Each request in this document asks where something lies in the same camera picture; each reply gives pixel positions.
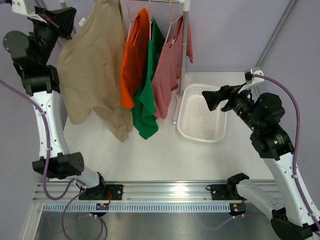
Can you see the metal clothes rack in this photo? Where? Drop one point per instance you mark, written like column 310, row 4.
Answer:
column 184, row 45

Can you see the aluminium mounting rail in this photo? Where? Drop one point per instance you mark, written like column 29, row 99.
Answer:
column 152, row 191

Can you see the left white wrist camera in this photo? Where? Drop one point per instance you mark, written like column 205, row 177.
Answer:
column 26, row 8

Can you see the pink hanger of orange shirt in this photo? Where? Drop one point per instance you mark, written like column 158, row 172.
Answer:
column 132, row 20

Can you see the white slotted cable duct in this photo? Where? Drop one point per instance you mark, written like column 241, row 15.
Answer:
column 119, row 207

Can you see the green t shirt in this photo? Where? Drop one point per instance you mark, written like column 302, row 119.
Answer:
column 144, row 101

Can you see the pink t shirt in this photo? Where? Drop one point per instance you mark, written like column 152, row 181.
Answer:
column 168, row 71

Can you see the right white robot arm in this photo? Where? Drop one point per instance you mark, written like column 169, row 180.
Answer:
column 290, row 219

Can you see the orange t shirt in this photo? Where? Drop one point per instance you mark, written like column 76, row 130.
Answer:
column 134, row 58

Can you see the white perforated laundry basket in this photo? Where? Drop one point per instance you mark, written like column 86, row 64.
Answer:
column 195, row 121

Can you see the beige t shirt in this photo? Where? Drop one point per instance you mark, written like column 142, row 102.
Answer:
column 89, row 69

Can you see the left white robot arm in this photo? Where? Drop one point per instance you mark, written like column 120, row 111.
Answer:
column 30, row 54

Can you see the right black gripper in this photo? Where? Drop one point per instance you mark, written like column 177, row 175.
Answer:
column 214, row 98

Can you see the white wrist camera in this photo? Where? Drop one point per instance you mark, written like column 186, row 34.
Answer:
column 253, row 77
column 26, row 8

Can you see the pink hanger of green shirt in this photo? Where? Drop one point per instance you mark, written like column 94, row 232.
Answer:
column 150, row 18

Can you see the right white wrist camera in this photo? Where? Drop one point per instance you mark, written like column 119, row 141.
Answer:
column 253, row 77

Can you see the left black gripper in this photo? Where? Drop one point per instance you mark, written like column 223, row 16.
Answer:
column 60, row 20

